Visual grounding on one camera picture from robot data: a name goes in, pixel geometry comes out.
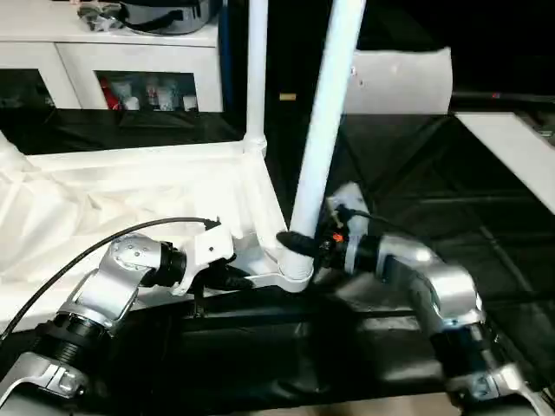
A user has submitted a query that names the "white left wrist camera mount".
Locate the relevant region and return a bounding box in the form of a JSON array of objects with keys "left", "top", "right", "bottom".
[{"left": 177, "top": 220, "right": 238, "bottom": 297}]

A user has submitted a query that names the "black work mat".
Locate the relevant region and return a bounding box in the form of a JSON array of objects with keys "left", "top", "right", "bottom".
[{"left": 0, "top": 106, "right": 555, "bottom": 412}]

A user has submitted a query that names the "white plastic table top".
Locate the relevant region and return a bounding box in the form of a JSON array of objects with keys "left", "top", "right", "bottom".
[{"left": 0, "top": 137, "right": 317, "bottom": 334}]

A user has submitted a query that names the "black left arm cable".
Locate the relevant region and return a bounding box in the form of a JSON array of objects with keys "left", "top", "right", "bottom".
[{"left": 0, "top": 216, "right": 223, "bottom": 342}]

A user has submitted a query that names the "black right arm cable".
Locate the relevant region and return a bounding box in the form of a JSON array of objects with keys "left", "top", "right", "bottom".
[{"left": 333, "top": 203, "right": 412, "bottom": 242}]

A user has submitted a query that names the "white flat board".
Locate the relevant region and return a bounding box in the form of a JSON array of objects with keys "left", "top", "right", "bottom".
[{"left": 454, "top": 112, "right": 555, "bottom": 216}]

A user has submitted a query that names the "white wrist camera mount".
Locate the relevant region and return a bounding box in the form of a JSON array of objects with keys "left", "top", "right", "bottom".
[
  {"left": 324, "top": 181, "right": 372, "bottom": 254},
  {"left": 177, "top": 220, "right": 238, "bottom": 297}
]

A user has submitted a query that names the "white cushion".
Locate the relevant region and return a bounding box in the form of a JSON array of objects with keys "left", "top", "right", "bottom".
[{"left": 347, "top": 46, "right": 454, "bottom": 115}]

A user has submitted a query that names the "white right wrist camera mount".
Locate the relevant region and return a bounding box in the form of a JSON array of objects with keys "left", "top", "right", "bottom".
[{"left": 324, "top": 181, "right": 372, "bottom": 254}]

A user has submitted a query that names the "white cabinet with glass doors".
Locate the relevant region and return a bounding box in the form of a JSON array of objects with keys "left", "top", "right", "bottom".
[{"left": 0, "top": 0, "right": 226, "bottom": 114}]

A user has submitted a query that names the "red bottle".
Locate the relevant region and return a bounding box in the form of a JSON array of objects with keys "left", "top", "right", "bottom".
[{"left": 97, "top": 76, "right": 121, "bottom": 110}]

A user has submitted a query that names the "grey clutter on cabinet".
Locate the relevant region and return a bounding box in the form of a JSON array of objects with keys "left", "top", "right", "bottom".
[{"left": 75, "top": 0, "right": 223, "bottom": 36}]

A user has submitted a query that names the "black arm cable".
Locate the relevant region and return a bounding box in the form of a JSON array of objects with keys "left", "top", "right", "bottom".
[
  {"left": 333, "top": 203, "right": 412, "bottom": 242},
  {"left": 0, "top": 216, "right": 223, "bottom": 342}
]

